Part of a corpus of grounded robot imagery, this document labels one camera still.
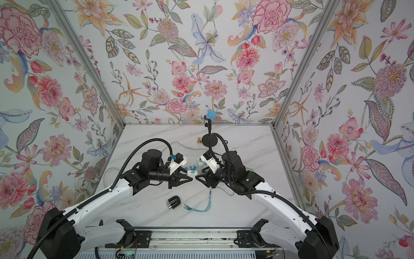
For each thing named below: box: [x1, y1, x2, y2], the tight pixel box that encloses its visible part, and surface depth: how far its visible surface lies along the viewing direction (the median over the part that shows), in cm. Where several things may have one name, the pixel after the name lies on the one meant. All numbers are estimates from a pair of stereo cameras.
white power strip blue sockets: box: [184, 164, 198, 176], surface depth 71 cm
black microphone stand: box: [201, 114, 218, 147], surface depth 112 cm
